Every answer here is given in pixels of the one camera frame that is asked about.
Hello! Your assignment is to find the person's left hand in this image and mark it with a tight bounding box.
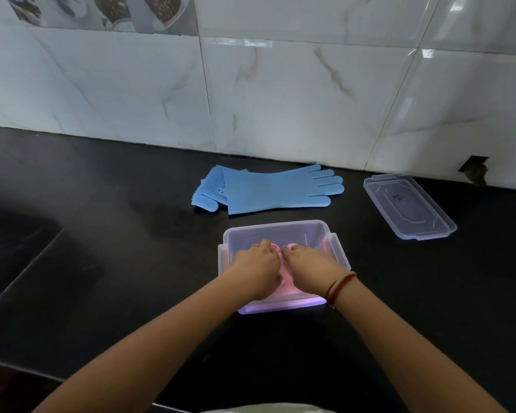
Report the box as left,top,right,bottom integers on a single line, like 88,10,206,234
228,239,283,302

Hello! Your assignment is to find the person's right hand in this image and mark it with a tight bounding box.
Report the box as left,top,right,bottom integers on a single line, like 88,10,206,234
280,244,349,297

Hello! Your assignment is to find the transparent plastic box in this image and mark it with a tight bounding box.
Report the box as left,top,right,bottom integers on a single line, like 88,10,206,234
217,219,352,316

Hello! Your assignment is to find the blue rubber glove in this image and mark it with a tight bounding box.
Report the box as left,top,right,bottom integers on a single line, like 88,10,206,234
190,165,231,213
223,163,345,216

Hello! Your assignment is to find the transparent plastic lid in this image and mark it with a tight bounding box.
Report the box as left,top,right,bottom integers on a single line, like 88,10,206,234
362,173,458,242

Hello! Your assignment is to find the person's right forearm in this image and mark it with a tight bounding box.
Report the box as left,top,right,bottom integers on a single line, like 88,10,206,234
329,277,508,413

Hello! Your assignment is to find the person's left forearm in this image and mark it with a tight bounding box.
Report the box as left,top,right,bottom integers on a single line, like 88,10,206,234
32,270,265,413

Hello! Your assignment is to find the person's light patterned shirt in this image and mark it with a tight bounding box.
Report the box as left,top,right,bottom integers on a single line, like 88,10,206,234
197,403,338,413

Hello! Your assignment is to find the black sink basin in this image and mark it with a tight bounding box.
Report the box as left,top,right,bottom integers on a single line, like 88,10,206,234
0,210,63,319

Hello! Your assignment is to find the dessert picture wall tile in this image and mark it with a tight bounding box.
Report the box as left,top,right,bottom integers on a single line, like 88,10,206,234
4,0,201,37

